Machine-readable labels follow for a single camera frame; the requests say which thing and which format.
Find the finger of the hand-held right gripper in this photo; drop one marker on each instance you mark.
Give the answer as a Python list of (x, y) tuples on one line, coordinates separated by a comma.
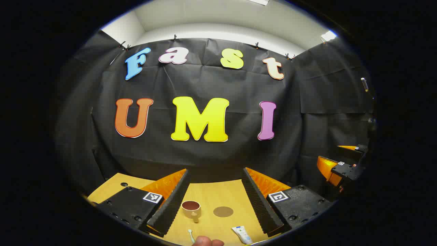
[(355, 152), (343, 169)]

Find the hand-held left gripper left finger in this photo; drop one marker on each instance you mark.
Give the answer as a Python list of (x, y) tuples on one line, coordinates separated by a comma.
[(174, 201)]

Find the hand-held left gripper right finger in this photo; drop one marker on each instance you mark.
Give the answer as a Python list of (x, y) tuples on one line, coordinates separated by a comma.
[(259, 205)]

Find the beige cup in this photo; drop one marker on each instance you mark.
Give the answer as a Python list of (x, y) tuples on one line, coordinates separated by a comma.
[(189, 206)]

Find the white toothpaste tube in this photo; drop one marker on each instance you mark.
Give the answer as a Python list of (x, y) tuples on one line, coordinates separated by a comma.
[(241, 234)]

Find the pale green toothbrush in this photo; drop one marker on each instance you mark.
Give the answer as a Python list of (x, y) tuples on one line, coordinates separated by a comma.
[(190, 233)]

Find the round brown coaster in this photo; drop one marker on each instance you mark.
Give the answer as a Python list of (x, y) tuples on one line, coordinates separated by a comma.
[(223, 212)]

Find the wooden desktop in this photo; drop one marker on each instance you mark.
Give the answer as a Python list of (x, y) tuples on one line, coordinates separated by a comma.
[(211, 191)]

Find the ceiling light panel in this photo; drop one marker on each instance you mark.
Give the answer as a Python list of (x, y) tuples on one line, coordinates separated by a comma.
[(328, 35)]

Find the black backdrop cloth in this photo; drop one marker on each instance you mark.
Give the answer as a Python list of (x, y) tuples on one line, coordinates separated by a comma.
[(205, 82)]

